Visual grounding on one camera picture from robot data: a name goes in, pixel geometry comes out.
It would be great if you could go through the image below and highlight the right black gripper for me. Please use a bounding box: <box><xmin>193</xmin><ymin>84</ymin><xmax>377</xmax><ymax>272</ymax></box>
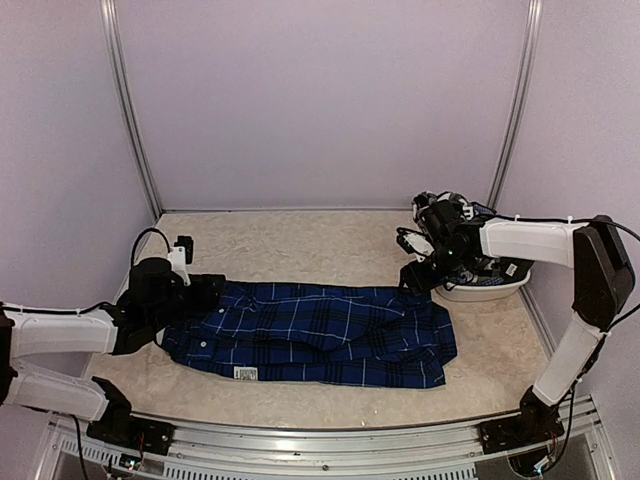
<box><xmin>399</xmin><ymin>243</ymin><xmax>471</xmax><ymax>296</ymax></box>

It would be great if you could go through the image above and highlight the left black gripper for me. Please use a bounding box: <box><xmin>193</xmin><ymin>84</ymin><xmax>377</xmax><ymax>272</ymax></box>
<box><xmin>148</xmin><ymin>273</ymin><xmax>225</xmax><ymax>333</ymax></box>

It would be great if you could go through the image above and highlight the blue plaid long sleeve shirt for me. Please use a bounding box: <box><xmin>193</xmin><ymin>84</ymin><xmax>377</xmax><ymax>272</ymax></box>
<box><xmin>160</xmin><ymin>281</ymin><xmax>458</xmax><ymax>389</ymax></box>

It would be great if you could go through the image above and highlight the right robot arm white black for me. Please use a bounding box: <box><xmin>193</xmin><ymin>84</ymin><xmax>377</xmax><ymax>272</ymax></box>
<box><xmin>396</xmin><ymin>193</ymin><xmax>639</xmax><ymax>452</ymax></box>

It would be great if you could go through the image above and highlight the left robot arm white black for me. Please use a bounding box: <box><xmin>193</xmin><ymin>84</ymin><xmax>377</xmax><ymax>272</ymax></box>
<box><xmin>1</xmin><ymin>252</ymin><xmax>226</xmax><ymax>448</ymax></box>

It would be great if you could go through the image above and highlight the white plastic basin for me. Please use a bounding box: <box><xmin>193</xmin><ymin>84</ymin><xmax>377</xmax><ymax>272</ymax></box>
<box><xmin>435</xmin><ymin>272</ymin><xmax>531</xmax><ymax>303</ymax></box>

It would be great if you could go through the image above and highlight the grey black patterned shirt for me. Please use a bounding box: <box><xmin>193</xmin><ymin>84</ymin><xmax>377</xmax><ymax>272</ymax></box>
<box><xmin>412</xmin><ymin>191</ymin><xmax>534</xmax><ymax>286</ymax></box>

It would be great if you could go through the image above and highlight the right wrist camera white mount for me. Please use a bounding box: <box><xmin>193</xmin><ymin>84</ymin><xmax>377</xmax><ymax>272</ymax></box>
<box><xmin>396</xmin><ymin>227</ymin><xmax>435</xmax><ymax>262</ymax></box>

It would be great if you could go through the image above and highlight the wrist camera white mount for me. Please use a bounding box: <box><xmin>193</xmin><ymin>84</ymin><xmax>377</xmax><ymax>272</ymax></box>
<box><xmin>396</xmin><ymin>227</ymin><xmax>435</xmax><ymax>262</ymax></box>
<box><xmin>167</xmin><ymin>235</ymin><xmax>194</xmax><ymax>287</ymax></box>

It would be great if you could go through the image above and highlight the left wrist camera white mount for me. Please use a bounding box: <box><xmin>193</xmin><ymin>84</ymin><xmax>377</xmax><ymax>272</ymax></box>
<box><xmin>167</xmin><ymin>235</ymin><xmax>194</xmax><ymax>287</ymax></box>

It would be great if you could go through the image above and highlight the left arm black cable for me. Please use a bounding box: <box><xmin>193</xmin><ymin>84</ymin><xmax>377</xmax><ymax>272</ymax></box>
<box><xmin>130</xmin><ymin>227</ymin><xmax>173</xmax><ymax>271</ymax></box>

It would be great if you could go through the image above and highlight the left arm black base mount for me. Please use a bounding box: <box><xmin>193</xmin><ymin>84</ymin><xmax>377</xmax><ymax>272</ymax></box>
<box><xmin>86</xmin><ymin>414</ymin><xmax>176</xmax><ymax>456</ymax></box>

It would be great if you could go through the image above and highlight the front aluminium rail base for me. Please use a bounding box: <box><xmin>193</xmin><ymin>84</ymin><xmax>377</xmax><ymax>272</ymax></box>
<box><xmin>28</xmin><ymin>397</ymin><xmax>620</xmax><ymax>479</ymax></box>

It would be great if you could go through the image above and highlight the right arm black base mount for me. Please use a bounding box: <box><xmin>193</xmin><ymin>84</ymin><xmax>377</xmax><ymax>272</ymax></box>
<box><xmin>478</xmin><ymin>414</ymin><xmax>565</xmax><ymax>455</ymax></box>

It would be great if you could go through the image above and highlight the right aluminium frame post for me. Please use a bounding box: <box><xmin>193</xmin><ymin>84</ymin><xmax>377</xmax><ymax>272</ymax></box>
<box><xmin>487</xmin><ymin>0</ymin><xmax>543</xmax><ymax>208</ymax></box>

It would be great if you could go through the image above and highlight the aluminium frame post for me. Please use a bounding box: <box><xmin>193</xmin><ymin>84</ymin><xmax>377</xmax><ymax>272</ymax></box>
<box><xmin>99</xmin><ymin>0</ymin><xmax>164</xmax><ymax>222</ymax></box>
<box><xmin>487</xmin><ymin>0</ymin><xmax>543</xmax><ymax>208</ymax></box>

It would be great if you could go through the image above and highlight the left aluminium frame post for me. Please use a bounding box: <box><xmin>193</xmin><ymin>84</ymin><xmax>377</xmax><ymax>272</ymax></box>
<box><xmin>99</xmin><ymin>0</ymin><xmax>164</xmax><ymax>222</ymax></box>

